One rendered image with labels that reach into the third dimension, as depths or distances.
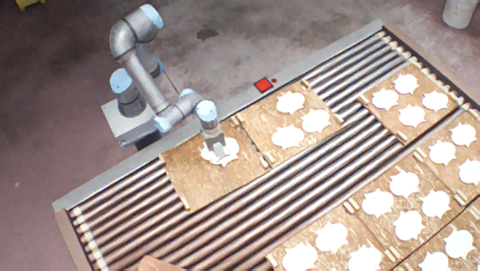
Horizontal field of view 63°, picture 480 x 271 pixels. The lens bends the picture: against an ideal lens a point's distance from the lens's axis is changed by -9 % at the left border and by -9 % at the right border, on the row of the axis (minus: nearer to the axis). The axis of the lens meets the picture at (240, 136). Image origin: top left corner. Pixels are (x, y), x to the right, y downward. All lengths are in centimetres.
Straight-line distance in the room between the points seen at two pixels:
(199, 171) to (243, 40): 204
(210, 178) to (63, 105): 217
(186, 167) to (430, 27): 283
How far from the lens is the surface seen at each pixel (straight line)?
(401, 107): 220
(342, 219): 185
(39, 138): 375
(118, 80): 209
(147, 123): 219
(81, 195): 213
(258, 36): 385
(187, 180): 196
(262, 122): 208
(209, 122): 175
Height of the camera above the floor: 263
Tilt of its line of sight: 56 degrees down
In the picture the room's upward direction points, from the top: 10 degrees counter-clockwise
